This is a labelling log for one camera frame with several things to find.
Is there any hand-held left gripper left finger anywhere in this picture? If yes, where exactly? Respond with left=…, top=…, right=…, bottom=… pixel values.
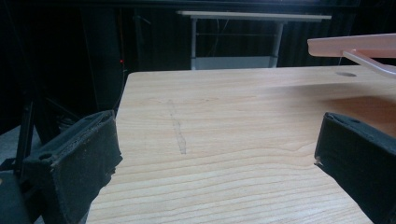
left=21, top=109, right=123, bottom=224

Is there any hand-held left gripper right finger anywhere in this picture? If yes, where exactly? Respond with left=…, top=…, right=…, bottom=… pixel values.
left=313, top=112, right=396, bottom=224

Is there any black metal stand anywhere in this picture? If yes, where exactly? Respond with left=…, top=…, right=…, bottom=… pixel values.
left=0, top=90, right=82, bottom=175

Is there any pink plastic rack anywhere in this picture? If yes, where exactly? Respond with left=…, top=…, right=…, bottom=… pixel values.
left=306, top=33, right=396, bottom=78

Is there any white metal-legged table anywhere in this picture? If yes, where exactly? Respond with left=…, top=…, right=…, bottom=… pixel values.
left=176, top=9, right=332, bottom=71

